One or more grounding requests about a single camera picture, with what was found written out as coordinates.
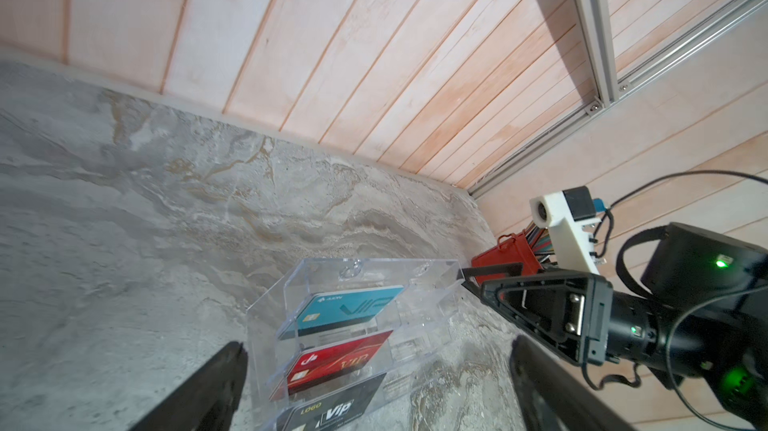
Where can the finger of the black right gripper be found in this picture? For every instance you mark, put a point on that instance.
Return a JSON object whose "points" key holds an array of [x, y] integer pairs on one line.
{"points": [[474, 277]]}

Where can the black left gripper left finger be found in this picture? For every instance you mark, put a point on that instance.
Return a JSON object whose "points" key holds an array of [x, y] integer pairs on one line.
{"points": [[207, 400]]}

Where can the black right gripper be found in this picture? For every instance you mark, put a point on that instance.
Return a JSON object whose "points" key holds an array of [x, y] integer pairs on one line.
{"points": [[695, 307]]}

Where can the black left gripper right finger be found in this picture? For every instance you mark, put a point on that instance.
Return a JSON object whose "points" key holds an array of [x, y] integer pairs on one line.
{"points": [[550, 398]]}

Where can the red card in stand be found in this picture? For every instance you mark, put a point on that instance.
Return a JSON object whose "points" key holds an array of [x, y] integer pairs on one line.
{"points": [[315, 366]]}

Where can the black card in stand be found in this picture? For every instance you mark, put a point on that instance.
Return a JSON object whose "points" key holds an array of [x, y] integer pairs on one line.
{"points": [[333, 410]]}

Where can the clear acrylic card stand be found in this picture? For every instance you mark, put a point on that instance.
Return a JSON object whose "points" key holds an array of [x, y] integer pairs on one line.
{"points": [[419, 318]]}

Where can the teal card in stand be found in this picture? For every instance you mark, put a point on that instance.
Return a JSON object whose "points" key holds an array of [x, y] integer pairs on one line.
{"points": [[327, 311]]}

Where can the red metal pencil bucket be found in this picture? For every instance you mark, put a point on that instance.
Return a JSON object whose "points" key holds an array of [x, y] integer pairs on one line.
{"points": [[510, 249]]}

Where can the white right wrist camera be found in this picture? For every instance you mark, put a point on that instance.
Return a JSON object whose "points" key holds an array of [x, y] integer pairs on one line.
{"points": [[566, 215]]}

